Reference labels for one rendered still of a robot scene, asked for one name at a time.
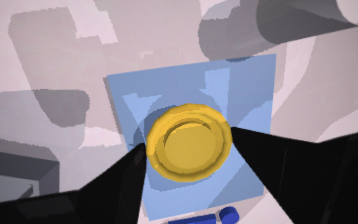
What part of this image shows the yellow plate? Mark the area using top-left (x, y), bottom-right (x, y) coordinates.
top-left (146, 103), bottom-right (233, 182)

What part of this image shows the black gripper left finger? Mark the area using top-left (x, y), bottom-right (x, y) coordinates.
top-left (0, 143), bottom-right (147, 224)

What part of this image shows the light blue flat mat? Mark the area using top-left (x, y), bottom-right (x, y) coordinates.
top-left (107, 53), bottom-right (277, 221)

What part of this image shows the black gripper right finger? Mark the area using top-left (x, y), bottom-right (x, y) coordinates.
top-left (231, 127), bottom-right (358, 224)

